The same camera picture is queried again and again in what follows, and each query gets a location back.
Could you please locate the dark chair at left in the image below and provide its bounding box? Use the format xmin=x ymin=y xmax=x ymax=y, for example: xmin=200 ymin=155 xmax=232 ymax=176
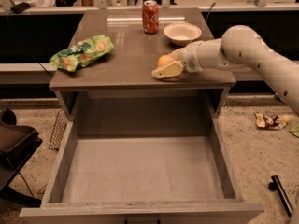
xmin=0 ymin=108 xmax=42 ymax=207

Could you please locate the crumpled snack wrapper on floor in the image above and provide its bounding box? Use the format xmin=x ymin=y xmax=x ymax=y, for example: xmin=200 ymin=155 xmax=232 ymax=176
xmin=255 ymin=113 xmax=293 ymax=130

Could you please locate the red soda can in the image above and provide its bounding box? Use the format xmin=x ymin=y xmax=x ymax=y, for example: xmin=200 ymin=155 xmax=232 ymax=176
xmin=142 ymin=0 xmax=159 ymax=34

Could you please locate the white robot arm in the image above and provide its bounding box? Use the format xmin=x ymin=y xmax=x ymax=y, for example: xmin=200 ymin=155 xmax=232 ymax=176
xmin=152 ymin=25 xmax=299 ymax=114

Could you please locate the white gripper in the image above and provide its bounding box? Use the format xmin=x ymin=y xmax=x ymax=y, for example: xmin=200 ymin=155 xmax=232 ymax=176
xmin=151 ymin=40 xmax=224 ymax=79

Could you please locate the black wire basket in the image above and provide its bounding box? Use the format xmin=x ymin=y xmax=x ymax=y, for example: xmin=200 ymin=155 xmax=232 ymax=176
xmin=49 ymin=110 xmax=67 ymax=151

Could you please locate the open grey top drawer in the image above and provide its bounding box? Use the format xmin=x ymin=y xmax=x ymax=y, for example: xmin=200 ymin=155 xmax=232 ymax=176
xmin=19 ymin=117 xmax=265 ymax=224

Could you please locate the green chip bag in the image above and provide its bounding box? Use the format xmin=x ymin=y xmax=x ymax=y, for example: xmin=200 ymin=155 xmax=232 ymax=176
xmin=50 ymin=35 xmax=114 ymax=73

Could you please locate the white paper bowl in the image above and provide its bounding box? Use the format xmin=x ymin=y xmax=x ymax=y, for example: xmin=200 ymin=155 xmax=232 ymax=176
xmin=164 ymin=22 xmax=202 ymax=46

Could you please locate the grey cabinet with top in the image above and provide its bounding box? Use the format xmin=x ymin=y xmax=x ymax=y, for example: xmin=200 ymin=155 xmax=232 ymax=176
xmin=50 ymin=9 xmax=235 ymax=137

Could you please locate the green packet on floor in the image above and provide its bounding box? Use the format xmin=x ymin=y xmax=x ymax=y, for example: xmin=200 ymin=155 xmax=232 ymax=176
xmin=290 ymin=124 xmax=299 ymax=138

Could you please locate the black device on ledge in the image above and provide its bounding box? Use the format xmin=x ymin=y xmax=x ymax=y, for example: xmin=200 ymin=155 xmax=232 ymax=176
xmin=10 ymin=2 xmax=31 ymax=14

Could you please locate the black bar on floor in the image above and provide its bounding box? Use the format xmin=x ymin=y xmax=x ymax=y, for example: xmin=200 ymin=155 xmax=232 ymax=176
xmin=268 ymin=175 xmax=293 ymax=217

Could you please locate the orange fruit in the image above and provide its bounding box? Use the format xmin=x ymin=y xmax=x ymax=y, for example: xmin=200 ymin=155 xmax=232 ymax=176
xmin=157 ymin=55 xmax=174 ymax=67

